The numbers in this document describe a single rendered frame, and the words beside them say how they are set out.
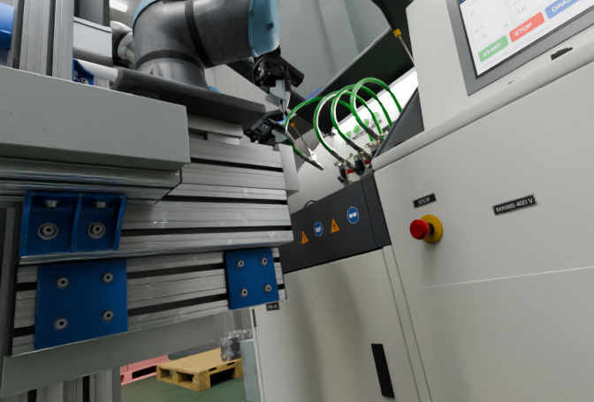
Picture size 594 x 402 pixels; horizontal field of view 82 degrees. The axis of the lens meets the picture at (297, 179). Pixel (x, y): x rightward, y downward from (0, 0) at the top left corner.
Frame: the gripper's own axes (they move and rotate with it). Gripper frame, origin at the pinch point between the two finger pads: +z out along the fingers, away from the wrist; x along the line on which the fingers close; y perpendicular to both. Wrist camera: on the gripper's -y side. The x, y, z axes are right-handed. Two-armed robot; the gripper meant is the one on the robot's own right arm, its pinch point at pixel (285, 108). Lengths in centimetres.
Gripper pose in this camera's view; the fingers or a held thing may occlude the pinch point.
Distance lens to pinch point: 102.1
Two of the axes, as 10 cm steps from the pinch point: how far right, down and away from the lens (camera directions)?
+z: 1.7, 9.4, -3.0
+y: -8.2, -0.3, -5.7
